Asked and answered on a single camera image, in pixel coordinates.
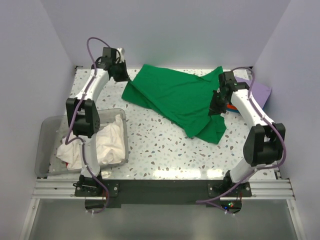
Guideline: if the green t-shirt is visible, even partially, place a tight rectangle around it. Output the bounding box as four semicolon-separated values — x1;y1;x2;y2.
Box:
121;64;226;144

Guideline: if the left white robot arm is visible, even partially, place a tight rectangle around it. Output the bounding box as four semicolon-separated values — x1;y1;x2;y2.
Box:
64;47;130;196

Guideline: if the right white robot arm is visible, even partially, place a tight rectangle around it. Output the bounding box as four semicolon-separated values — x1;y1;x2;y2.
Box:
208;71;287;197

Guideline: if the folded orange t-shirt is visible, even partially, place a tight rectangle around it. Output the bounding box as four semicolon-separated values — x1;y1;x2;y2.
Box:
227;104;237;110

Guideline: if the folded blue t-shirt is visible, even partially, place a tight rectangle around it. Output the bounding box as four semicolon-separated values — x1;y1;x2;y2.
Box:
226;108;239;113

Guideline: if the folded purple t-shirt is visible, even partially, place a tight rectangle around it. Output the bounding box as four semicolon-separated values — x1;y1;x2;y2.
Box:
235;76;272;109

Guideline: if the white t-shirt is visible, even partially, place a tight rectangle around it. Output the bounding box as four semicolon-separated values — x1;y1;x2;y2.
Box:
56;114;126;171

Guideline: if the clear plastic bin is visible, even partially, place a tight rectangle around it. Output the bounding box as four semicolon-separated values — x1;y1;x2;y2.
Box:
34;108;129;178

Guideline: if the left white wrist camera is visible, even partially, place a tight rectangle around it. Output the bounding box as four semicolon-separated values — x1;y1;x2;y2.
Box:
116;47;125;63

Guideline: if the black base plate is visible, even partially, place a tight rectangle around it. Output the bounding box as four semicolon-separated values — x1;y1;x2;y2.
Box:
74;178;251;209

